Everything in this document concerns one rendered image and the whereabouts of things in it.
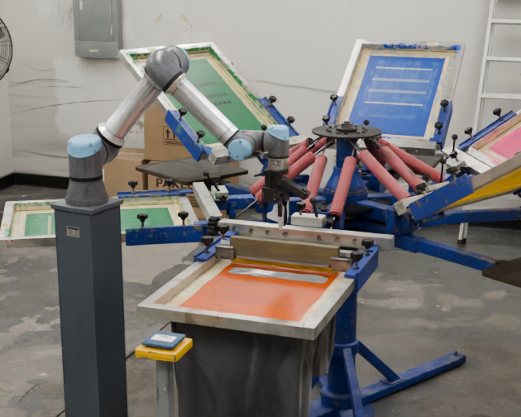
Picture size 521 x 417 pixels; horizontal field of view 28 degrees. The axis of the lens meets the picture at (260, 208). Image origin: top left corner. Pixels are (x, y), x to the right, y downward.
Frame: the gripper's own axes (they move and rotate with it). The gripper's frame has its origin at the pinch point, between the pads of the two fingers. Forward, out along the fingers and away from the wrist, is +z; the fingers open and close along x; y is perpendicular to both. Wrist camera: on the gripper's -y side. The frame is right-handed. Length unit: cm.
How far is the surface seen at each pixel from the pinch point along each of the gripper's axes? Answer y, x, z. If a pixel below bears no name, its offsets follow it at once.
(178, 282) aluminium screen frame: 26.8, 34.4, 13.2
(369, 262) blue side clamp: -30.3, -3.6, 12.4
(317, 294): -18.1, 21.6, 16.9
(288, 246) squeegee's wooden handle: -1.9, 1.2, 7.8
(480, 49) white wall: -21, -413, -21
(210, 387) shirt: 10, 49, 43
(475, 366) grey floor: -54, -157, 112
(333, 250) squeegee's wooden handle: -18.6, 1.6, 7.4
